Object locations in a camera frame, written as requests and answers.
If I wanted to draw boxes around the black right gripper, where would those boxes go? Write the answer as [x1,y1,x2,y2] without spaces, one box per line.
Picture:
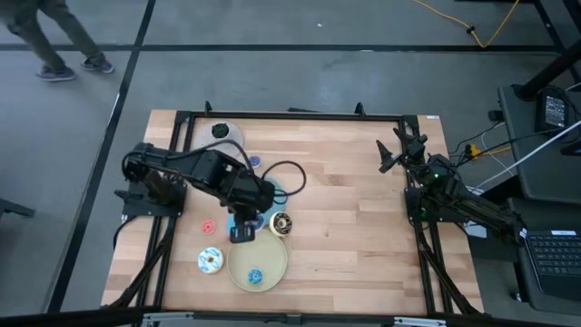
[376,128,428,174]

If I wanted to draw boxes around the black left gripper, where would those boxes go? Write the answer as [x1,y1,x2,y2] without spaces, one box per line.
[229,203,264,244]

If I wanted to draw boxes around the chocolate frosted large donut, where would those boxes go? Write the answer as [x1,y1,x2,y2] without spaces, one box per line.
[268,211,294,238]

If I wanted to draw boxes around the white blue swirl large donut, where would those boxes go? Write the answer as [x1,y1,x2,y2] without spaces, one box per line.
[197,246,225,275]

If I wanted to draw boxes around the beige round plate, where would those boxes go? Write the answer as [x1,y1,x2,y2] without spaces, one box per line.
[226,229,290,293]

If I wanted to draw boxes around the blue round plate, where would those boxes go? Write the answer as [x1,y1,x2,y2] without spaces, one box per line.
[261,176,288,226]

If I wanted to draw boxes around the yellow power plug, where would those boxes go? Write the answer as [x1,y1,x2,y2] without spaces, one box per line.
[463,143,513,161]

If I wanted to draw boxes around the white plant pot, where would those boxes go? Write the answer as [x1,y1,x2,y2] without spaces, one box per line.
[211,122,235,147]

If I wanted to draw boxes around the white paper sheet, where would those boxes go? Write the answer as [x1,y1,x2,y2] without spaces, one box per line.
[463,221,489,240]

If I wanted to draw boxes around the grey side table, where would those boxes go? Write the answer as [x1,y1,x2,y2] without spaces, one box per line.
[497,84,581,205]

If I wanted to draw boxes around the black power adapter with label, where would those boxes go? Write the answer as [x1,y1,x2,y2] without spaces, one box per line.
[535,88,572,134]

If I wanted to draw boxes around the black stand legs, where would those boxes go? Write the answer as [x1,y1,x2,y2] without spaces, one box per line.
[512,0,581,102]

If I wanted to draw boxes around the black laptop keyboard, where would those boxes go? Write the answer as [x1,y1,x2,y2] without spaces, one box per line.
[521,229,581,302]

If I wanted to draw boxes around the grey chair leg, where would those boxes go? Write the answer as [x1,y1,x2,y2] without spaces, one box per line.
[0,197,36,220]

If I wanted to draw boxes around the person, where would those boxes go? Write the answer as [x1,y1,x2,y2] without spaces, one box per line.
[0,0,115,84]

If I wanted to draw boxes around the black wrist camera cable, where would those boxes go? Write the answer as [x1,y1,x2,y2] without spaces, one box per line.
[261,160,308,205]

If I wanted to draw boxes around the black metal table frame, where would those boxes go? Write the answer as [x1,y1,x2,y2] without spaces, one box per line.
[102,100,485,319]

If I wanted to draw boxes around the white cable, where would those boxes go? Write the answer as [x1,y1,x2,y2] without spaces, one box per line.
[475,120,581,190]

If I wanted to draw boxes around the yellow floor extension cable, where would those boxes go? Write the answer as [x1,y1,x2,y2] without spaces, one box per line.
[412,0,521,49]

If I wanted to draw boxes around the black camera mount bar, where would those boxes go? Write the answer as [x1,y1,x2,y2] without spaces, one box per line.
[0,306,581,327]

